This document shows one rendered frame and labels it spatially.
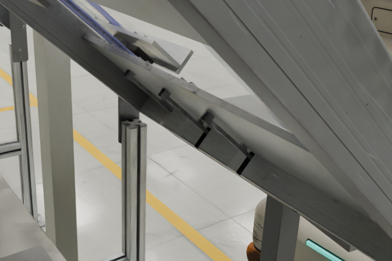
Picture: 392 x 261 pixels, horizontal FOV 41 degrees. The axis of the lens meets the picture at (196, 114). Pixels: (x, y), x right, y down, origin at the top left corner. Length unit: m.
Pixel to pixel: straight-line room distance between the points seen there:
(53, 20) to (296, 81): 0.71
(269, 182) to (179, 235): 1.12
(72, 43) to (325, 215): 0.50
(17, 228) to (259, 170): 0.36
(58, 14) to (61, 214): 0.60
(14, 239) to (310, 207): 0.41
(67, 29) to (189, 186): 1.34
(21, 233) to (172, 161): 1.60
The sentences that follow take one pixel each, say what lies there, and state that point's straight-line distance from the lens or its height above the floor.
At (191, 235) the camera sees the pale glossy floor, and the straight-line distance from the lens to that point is 1.87.
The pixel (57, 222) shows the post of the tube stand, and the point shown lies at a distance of 1.37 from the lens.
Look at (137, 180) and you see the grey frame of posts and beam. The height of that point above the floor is 0.51.
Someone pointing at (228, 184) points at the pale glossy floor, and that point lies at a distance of 2.20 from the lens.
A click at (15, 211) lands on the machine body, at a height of 0.62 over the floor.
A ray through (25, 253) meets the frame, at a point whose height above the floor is 0.66.
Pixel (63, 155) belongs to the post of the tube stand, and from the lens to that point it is 1.29.
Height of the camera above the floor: 1.06
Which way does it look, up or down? 22 degrees down
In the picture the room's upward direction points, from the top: 3 degrees clockwise
